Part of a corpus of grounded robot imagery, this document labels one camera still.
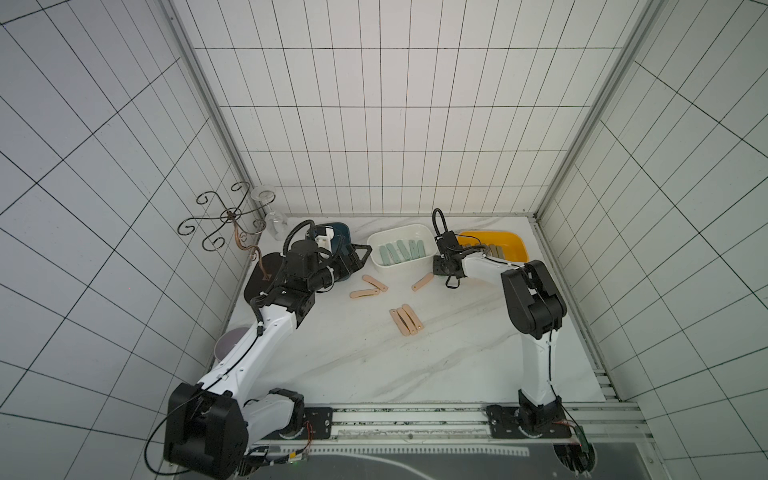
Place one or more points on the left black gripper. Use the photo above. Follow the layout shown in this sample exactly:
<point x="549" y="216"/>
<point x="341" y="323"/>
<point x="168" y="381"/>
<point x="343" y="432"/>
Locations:
<point x="353" y="260"/>

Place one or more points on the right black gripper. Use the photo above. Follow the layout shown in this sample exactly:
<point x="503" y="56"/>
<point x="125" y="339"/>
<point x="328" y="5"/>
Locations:
<point x="449" y="264"/>

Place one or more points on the dark teal storage box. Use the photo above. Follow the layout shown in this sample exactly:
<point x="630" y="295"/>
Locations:
<point x="342" y="236"/>

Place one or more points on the mint knife pair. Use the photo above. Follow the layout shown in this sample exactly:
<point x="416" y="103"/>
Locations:
<point x="385" y="258"/>

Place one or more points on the white storage box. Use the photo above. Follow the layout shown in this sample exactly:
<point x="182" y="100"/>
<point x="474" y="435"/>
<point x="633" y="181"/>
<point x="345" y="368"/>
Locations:
<point x="406" y="233"/>

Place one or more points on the mint knife vertical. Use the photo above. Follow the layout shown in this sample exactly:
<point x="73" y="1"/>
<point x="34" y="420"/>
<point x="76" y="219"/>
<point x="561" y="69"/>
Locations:
<point x="393" y="253"/>

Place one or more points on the olive knife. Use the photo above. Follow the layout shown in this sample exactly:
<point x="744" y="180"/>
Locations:
<point x="497" y="251"/>

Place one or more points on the yellow storage box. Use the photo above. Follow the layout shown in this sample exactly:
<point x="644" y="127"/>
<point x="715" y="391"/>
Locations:
<point x="513" y="245"/>

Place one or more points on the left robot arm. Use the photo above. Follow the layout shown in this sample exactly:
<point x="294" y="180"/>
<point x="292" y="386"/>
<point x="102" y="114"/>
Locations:
<point x="211" y="425"/>

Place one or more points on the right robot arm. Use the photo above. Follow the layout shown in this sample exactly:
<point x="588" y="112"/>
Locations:
<point x="536" y="309"/>

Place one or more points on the pink knife upper left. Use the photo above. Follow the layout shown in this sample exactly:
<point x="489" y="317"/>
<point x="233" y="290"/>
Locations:
<point x="375" y="283"/>

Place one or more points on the pink knife lower left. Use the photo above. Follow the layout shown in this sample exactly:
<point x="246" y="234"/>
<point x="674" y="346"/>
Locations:
<point x="358" y="294"/>

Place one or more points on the clear wine glass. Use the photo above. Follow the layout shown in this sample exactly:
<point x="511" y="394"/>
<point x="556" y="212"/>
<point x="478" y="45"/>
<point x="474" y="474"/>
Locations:
<point x="275" y="221"/>

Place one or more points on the black oval rack base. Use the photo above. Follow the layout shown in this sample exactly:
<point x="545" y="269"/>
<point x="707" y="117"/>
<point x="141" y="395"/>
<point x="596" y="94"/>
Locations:
<point x="263" y="275"/>

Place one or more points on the metal scroll glass rack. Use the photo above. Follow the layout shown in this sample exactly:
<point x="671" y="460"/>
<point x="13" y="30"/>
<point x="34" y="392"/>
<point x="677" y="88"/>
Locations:
<point x="247" y="219"/>

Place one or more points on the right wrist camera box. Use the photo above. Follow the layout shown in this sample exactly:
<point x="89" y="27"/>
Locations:
<point x="447" y="243"/>

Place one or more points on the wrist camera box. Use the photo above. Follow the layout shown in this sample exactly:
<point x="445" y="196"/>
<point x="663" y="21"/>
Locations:
<point x="323" y="236"/>
<point x="447" y="243"/>

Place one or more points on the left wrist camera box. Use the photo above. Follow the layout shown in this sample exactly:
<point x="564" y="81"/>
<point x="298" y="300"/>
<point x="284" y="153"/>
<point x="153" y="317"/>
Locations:
<point x="323" y="236"/>

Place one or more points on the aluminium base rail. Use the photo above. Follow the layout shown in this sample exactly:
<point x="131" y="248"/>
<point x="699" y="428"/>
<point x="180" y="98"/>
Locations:
<point x="466" y="423"/>

